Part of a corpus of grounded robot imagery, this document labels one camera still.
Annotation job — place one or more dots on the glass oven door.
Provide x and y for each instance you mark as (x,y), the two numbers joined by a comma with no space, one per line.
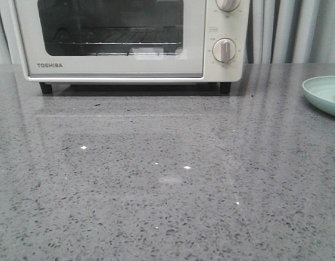
(39,20)

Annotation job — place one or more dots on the lower cream oven knob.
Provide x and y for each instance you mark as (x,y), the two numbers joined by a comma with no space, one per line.
(224,50)

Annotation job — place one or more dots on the cream oven knob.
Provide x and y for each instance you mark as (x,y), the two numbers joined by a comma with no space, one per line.
(227,5)
(224,50)

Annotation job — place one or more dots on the upper cream oven knob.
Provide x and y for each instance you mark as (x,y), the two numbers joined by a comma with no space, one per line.
(227,5)

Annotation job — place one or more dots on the cream Toshiba toaster oven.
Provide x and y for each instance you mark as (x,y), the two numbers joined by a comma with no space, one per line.
(218,25)

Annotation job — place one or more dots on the grey curtain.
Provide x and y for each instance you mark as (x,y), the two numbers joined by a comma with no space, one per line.
(280,31)

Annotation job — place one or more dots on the light green plate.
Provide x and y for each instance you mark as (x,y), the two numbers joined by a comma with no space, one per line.
(319,91)

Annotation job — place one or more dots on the wire oven rack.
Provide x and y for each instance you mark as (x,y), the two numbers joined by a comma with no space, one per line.
(167,40)

